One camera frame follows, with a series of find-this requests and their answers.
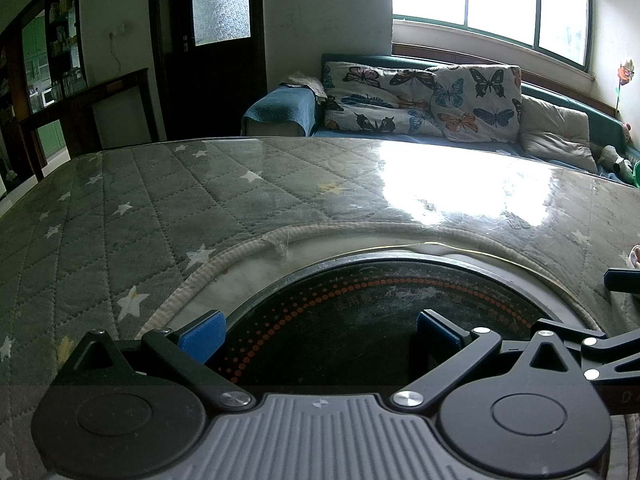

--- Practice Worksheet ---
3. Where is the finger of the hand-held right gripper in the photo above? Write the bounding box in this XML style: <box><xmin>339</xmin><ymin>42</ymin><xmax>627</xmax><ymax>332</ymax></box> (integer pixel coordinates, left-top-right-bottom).
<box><xmin>603</xmin><ymin>268</ymin><xmax>640</xmax><ymax>293</ymax></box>
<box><xmin>582</xmin><ymin>327</ymin><xmax>640</xmax><ymax>383</ymax></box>

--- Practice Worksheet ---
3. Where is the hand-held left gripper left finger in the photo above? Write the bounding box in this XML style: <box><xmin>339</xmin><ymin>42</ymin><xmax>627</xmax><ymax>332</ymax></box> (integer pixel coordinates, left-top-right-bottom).
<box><xmin>65</xmin><ymin>310</ymin><xmax>253</xmax><ymax>413</ymax></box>

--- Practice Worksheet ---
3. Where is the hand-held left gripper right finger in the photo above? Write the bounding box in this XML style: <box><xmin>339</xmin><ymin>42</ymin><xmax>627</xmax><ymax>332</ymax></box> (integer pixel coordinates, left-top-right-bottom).
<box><xmin>392</xmin><ymin>309</ymin><xmax>593</xmax><ymax>413</ymax></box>

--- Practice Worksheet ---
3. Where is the round black induction cooktop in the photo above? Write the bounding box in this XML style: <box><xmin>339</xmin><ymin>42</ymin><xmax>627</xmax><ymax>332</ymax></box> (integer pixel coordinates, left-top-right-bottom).
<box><xmin>215</xmin><ymin>255</ymin><xmax>576</xmax><ymax>396</ymax></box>

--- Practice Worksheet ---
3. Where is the grey stuffed toy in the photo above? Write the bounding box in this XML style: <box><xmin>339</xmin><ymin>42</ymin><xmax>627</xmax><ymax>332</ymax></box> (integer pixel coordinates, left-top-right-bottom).
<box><xmin>597</xmin><ymin>145</ymin><xmax>633</xmax><ymax>181</ymax></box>

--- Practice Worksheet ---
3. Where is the grey quilted star table cover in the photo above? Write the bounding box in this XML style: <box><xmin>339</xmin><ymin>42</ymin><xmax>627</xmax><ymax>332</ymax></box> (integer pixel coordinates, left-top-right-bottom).
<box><xmin>0</xmin><ymin>137</ymin><xmax>640</xmax><ymax>480</ymax></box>

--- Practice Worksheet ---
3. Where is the beige pillow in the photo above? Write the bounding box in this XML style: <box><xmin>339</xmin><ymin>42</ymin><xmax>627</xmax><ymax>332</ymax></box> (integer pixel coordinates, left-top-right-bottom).
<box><xmin>520</xmin><ymin>95</ymin><xmax>598</xmax><ymax>173</ymax></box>

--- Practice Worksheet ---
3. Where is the colourful pinwheel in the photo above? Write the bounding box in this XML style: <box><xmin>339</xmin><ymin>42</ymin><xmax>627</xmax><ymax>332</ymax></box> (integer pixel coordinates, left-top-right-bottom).
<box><xmin>612</xmin><ymin>57</ymin><xmax>636</xmax><ymax>111</ymax></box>

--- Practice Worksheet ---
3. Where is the square butterfly print pillow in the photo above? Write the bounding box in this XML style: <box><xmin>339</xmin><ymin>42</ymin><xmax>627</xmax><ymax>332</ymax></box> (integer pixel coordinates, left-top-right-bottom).
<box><xmin>430</xmin><ymin>65</ymin><xmax>522</xmax><ymax>143</ymax></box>

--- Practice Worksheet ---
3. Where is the blue armrest cover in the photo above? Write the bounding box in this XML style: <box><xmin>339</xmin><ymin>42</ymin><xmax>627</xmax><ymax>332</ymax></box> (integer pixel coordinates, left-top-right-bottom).
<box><xmin>242</xmin><ymin>85</ymin><xmax>321</xmax><ymax>136</ymax></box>

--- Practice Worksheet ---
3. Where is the long butterfly print pillow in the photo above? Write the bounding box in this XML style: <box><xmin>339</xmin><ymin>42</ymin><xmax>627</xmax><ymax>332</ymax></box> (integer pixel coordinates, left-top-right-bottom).
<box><xmin>322</xmin><ymin>61</ymin><xmax>446</xmax><ymax>136</ymax></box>

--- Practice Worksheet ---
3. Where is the dark wooden glass door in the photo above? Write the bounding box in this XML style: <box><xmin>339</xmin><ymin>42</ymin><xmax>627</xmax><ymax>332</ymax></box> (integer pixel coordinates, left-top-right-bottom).
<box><xmin>147</xmin><ymin>0</ymin><xmax>268</xmax><ymax>138</ymax></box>

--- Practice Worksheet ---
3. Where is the dark wooden console table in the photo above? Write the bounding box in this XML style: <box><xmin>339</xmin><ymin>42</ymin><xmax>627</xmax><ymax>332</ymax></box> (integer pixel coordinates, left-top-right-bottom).
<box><xmin>20</xmin><ymin>67</ymin><xmax>161</xmax><ymax>181</ymax></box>

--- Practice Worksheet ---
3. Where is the small pale folded cloth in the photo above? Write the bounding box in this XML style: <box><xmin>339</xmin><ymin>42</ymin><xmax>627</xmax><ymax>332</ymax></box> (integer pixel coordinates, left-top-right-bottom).
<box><xmin>282</xmin><ymin>74</ymin><xmax>328</xmax><ymax>98</ymax></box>

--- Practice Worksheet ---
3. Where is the teal sofa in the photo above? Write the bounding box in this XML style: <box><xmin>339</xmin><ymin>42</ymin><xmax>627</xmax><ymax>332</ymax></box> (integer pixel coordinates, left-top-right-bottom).
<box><xmin>242</xmin><ymin>52</ymin><xmax>640</xmax><ymax>186</ymax></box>

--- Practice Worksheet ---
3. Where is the dark wooden display cabinet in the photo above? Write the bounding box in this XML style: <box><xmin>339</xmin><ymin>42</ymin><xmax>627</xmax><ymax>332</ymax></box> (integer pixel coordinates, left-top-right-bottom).
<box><xmin>0</xmin><ymin>0</ymin><xmax>88</xmax><ymax>181</ymax></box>

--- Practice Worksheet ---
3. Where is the wall socket with cable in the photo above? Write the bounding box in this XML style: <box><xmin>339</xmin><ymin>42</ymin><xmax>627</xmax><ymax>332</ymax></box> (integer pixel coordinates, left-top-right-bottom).
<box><xmin>107</xmin><ymin>25</ymin><xmax>126</xmax><ymax>68</ymax></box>

